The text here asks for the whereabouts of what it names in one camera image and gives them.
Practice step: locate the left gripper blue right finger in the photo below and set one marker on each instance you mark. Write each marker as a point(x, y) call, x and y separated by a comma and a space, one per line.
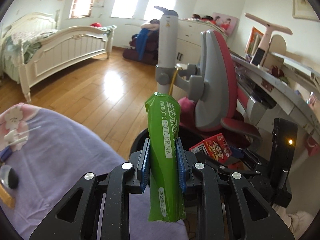
point(181, 166)

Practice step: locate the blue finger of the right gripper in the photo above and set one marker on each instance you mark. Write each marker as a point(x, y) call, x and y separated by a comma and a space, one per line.
point(238, 153)

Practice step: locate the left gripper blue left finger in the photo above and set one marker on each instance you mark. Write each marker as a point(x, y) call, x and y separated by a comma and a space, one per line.
point(145, 166)

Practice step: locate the red cartoon snack box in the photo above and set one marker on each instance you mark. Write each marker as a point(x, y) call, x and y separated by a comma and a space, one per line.
point(215, 147)

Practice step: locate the green solid drink sachet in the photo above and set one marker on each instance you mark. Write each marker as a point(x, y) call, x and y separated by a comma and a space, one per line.
point(166, 198)

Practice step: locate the blue pleated wrapper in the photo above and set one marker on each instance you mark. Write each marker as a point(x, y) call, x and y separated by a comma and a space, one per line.
point(5, 154)

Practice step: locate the black battery blister card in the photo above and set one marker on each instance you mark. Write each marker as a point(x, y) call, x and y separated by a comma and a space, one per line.
point(6, 198)

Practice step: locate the right hand in white glove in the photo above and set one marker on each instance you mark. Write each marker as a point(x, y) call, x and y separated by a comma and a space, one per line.
point(298, 222)

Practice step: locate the red grey office chair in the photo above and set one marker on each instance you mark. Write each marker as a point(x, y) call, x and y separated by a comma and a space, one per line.
point(210, 106)

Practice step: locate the white curved desk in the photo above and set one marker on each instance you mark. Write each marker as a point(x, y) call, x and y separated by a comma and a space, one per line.
point(268, 91)

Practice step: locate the grey white standing pole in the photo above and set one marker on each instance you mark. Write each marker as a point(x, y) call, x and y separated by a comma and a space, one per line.
point(167, 49)

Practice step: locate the purple floral table cloth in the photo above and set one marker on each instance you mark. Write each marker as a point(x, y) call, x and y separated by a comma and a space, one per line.
point(57, 153)

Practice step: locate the dark red floor cushion pile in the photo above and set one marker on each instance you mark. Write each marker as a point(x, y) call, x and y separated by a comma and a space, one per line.
point(144, 45)

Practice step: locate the white dresser cabinet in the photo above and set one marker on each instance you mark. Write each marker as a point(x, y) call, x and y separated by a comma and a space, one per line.
point(189, 39)

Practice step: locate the white wooden bed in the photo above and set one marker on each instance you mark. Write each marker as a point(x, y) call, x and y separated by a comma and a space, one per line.
point(33, 48)

